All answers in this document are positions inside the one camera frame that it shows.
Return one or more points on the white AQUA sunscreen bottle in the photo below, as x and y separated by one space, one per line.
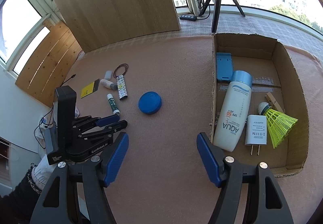
234 111

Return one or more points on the knotty pine wall panel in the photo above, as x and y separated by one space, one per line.
49 64

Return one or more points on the dark sleeve forearm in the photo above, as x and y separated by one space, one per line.
18 206

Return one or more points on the open cardboard box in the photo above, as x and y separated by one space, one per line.
272 70

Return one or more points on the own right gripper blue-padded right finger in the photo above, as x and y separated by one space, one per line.
265 201

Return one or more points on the yellow-green shuttlecock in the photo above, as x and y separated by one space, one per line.
278 123

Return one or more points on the checked grey bedsheet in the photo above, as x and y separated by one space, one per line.
233 23

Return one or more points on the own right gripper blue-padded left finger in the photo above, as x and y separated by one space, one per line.
58 202

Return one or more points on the white-gloved left hand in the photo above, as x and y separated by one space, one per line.
42 172

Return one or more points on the light wooden board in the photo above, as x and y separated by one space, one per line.
98 23

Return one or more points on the round blue case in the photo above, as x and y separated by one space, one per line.
150 103

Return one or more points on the small white tube grey cap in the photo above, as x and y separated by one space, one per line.
108 84

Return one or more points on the patterned white lighter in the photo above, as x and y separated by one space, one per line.
122 91

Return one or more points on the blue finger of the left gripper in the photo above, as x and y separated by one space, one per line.
102 122

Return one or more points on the wooden clothespin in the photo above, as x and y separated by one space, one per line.
273 102

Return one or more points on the yellow black card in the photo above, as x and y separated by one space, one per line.
90 88

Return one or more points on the black inline cable remote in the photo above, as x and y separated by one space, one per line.
188 17

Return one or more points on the white USB power adapter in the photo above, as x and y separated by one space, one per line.
256 132

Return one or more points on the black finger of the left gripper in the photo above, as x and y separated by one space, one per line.
117 126

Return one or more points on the green white lip balm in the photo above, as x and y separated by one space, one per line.
113 104

